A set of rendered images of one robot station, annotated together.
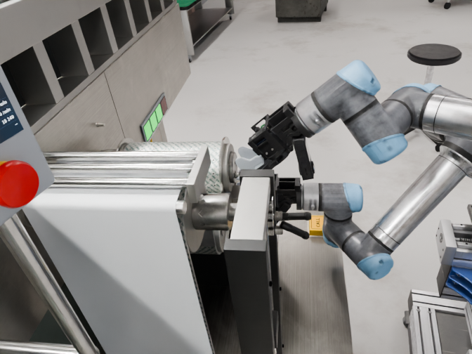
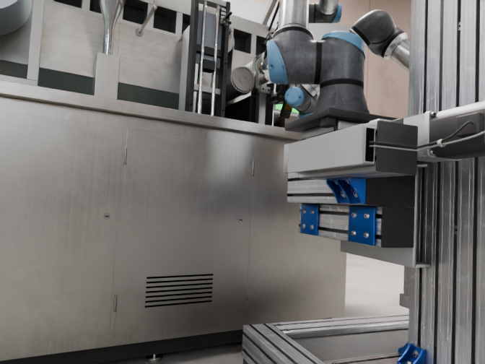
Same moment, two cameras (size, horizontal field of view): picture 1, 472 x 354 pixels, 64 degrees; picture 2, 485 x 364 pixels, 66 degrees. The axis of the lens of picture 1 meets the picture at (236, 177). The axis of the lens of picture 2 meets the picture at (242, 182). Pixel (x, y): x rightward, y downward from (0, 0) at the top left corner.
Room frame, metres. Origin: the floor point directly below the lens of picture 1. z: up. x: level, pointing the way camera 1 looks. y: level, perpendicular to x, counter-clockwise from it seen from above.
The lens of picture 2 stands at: (-0.49, -1.30, 0.58)
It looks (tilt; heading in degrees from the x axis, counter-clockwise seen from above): 3 degrees up; 50
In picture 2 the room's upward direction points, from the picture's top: 3 degrees clockwise
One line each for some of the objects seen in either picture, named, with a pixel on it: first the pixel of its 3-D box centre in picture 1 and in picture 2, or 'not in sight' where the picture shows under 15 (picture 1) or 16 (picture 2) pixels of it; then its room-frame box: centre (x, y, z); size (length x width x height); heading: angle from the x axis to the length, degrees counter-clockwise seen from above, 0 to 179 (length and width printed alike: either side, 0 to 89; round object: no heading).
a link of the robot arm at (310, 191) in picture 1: (309, 197); not in sight; (0.76, -0.19, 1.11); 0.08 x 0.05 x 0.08; 168
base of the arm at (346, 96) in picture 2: not in sight; (341, 103); (0.35, -0.70, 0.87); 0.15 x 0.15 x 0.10
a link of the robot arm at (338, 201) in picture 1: (339, 198); not in sight; (0.74, -0.26, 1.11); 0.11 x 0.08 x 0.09; 78
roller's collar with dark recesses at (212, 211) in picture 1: (213, 211); not in sight; (0.49, 0.05, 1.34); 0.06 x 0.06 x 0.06; 78
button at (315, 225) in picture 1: (320, 225); not in sight; (0.85, -0.25, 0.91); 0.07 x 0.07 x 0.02; 78
